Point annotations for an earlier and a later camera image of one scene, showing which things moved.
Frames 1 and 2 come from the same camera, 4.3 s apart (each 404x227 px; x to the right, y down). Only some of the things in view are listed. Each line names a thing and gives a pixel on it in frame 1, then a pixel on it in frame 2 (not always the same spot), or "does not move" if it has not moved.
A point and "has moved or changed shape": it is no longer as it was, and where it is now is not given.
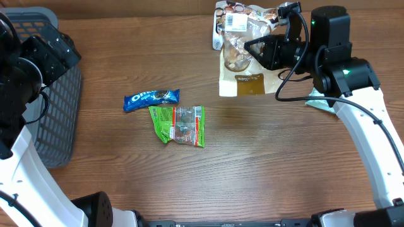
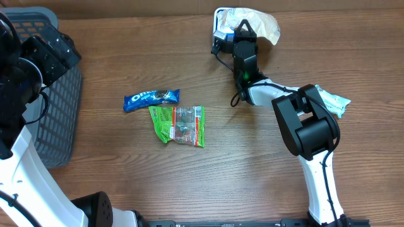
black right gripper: x=267 y=58 -> x=249 y=28
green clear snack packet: x=185 y=125 does not move
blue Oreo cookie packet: x=150 y=98 does not move
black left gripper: x=56 y=64 does not move
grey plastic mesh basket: x=53 y=118 does not move
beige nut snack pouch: x=242 y=72 has moved or changed shape
